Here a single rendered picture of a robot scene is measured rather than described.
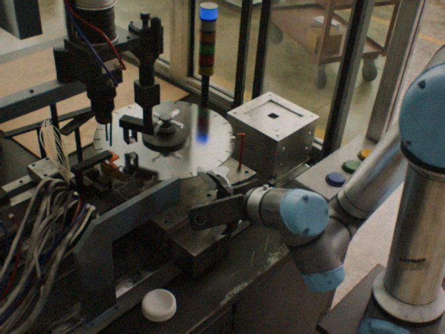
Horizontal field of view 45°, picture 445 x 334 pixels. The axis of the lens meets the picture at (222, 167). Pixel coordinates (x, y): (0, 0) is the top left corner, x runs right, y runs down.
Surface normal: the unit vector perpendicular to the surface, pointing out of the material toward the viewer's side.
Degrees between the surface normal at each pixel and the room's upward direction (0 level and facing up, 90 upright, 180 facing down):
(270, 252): 0
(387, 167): 89
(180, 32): 90
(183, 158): 0
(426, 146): 83
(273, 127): 0
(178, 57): 90
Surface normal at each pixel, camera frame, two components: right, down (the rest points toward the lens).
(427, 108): -0.52, 0.38
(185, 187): 0.06, -0.79
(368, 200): -0.22, 0.67
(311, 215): 0.50, 0.03
